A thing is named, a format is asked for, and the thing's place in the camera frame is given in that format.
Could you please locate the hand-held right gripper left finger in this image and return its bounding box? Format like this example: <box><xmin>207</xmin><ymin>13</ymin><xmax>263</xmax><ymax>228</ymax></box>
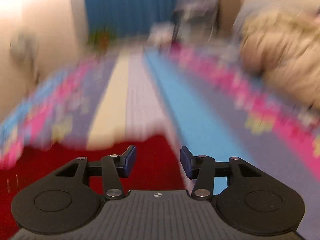
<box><xmin>54</xmin><ymin>145</ymin><xmax>137</xmax><ymax>201</ymax></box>

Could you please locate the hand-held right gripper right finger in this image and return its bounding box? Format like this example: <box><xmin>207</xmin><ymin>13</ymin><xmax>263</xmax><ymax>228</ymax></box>
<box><xmin>180</xmin><ymin>146</ymin><xmax>262</xmax><ymax>201</ymax></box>

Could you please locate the red knitted sweater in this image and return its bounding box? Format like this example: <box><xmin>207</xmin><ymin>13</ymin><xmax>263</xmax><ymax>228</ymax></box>
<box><xmin>0</xmin><ymin>134</ymin><xmax>186</xmax><ymax>240</ymax></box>

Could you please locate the floral striped bed sheet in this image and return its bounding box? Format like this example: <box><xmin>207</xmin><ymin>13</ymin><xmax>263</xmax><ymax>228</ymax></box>
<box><xmin>0</xmin><ymin>40</ymin><xmax>320</xmax><ymax>240</ymax></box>

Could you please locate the star print beige quilt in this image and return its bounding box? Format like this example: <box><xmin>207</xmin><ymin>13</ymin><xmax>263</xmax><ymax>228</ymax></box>
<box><xmin>239</xmin><ymin>6</ymin><xmax>320</xmax><ymax>114</ymax></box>

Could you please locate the blue curtain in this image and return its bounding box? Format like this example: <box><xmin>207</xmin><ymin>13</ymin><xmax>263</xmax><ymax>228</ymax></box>
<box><xmin>84</xmin><ymin>0</ymin><xmax>192</xmax><ymax>46</ymax></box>

